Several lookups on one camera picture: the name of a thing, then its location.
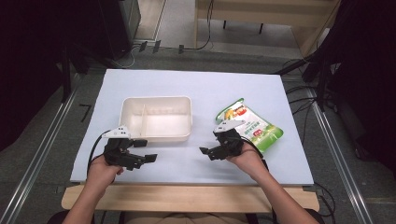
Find dark curtain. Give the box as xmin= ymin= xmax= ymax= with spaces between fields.
xmin=311 ymin=0 xmax=396 ymax=175
xmin=0 ymin=0 xmax=108 ymax=153

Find black floor cables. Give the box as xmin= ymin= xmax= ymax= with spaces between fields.
xmin=284 ymin=85 xmax=319 ymax=145

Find black cabinet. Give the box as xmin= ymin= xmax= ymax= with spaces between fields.
xmin=98 ymin=0 xmax=142 ymax=62

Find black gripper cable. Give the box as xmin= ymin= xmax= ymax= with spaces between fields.
xmin=239 ymin=136 xmax=271 ymax=172
xmin=87 ymin=130 xmax=112 ymax=175

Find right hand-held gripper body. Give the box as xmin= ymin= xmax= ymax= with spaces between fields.
xmin=208 ymin=119 xmax=247 ymax=161

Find green and white snack packet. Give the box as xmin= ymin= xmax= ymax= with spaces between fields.
xmin=215 ymin=98 xmax=285 ymax=154

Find person's lap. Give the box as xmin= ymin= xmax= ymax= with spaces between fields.
xmin=46 ymin=209 xmax=327 ymax=224

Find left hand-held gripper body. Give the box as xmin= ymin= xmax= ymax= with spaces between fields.
xmin=102 ymin=125 xmax=148 ymax=172

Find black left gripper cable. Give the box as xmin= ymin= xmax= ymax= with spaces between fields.
xmin=87 ymin=130 xmax=112 ymax=175

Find white divided plastic container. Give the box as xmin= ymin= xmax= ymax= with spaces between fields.
xmin=119 ymin=95 xmax=193 ymax=144

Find black hanging cable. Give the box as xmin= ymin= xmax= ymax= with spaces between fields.
xmin=183 ymin=0 xmax=216 ymax=51

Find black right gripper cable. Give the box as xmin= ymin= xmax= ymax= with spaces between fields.
xmin=239 ymin=136 xmax=271 ymax=172

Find aluminium floor rail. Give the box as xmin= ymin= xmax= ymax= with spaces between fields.
xmin=0 ymin=73 xmax=84 ymax=224
xmin=306 ymin=88 xmax=375 ymax=224

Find wooden table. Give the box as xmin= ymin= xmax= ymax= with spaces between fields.
xmin=61 ymin=183 xmax=320 ymax=215

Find person's left hand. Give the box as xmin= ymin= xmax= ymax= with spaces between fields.
xmin=85 ymin=153 xmax=125 ymax=191

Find person's right hand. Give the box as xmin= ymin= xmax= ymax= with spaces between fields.
xmin=225 ymin=143 xmax=270 ymax=182

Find light wooden bench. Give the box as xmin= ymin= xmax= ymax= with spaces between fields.
xmin=194 ymin=0 xmax=342 ymax=59

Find pale blue table mat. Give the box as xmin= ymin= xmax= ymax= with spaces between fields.
xmin=69 ymin=68 xmax=315 ymax=187

